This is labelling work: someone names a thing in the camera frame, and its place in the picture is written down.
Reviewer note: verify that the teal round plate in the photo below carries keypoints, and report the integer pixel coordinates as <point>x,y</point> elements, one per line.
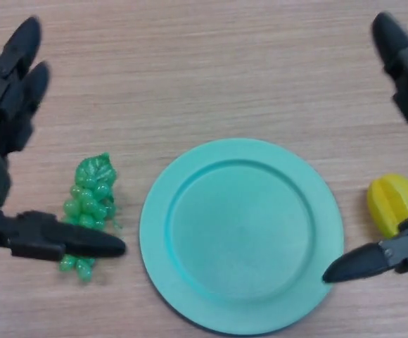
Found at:
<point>242,239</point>

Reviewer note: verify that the green grape bunch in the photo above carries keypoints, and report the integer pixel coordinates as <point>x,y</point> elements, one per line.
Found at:
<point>91,200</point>

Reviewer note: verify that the yellow starfruit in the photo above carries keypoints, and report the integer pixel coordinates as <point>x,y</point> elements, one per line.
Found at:
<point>387,204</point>

